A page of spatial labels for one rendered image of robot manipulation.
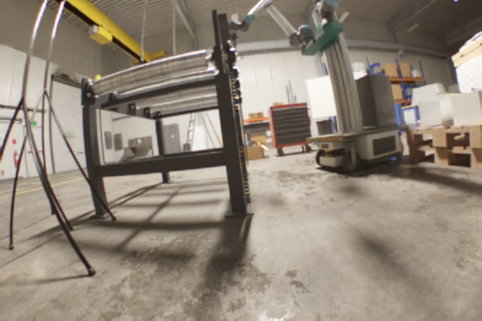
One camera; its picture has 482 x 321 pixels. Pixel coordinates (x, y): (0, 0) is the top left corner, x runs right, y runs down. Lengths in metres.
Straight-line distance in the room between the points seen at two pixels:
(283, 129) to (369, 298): 3.43
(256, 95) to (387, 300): 11.76
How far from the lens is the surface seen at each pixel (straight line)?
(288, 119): 3.76
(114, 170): 1.31
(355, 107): 1.95
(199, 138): 9.76
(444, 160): 1.79
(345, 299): 0.52
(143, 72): 1.23
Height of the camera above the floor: 0.38
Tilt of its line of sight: level
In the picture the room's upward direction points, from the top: 7 degrees counter-clockwise
